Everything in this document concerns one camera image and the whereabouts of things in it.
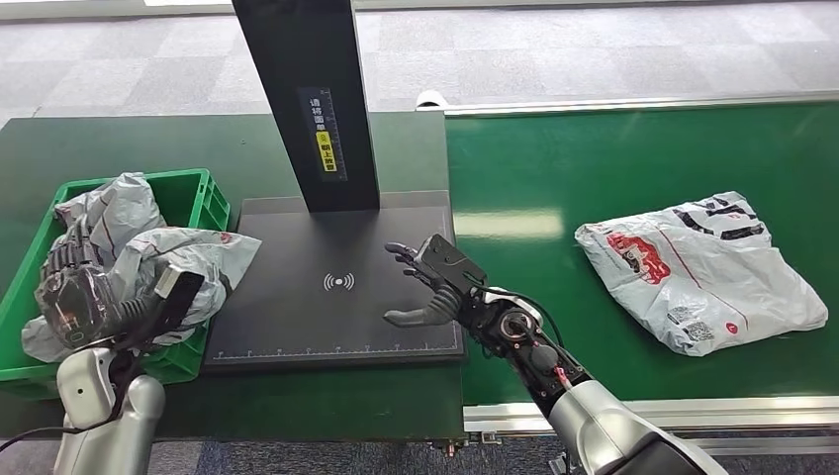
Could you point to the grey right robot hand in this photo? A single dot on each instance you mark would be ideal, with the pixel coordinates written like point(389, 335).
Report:
point(432, 314)

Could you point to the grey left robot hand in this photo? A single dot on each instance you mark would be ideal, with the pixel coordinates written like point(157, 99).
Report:
point(78, 301)

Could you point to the grey package with red print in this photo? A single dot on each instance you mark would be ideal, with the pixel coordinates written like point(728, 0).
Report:
point(708, 275)
point(124, 203)
point(196, 256)

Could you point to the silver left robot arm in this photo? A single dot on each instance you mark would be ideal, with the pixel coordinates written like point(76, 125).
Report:
point(92, 406)

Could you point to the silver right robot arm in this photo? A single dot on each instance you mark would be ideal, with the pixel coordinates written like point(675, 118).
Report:
point(590, 419)

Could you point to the black inbound scanning machine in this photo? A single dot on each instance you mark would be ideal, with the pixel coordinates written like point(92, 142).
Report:
point(341, 314)

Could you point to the green conveyor belt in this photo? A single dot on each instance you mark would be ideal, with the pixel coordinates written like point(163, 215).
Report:
point(524, 164)

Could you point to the green plastic crate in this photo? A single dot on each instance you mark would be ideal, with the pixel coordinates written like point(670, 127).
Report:
point(183, 197)

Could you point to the yellow warning sticker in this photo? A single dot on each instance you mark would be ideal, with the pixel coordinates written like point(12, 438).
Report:
point(326, 152)

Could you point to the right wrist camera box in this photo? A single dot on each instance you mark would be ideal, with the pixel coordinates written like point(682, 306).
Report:
point(449, 262)

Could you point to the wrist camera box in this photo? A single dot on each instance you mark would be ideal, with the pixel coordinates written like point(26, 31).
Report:
point(180, 295)
point(449, 262)

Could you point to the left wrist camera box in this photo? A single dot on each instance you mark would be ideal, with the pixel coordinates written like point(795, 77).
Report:
point(180, 295)

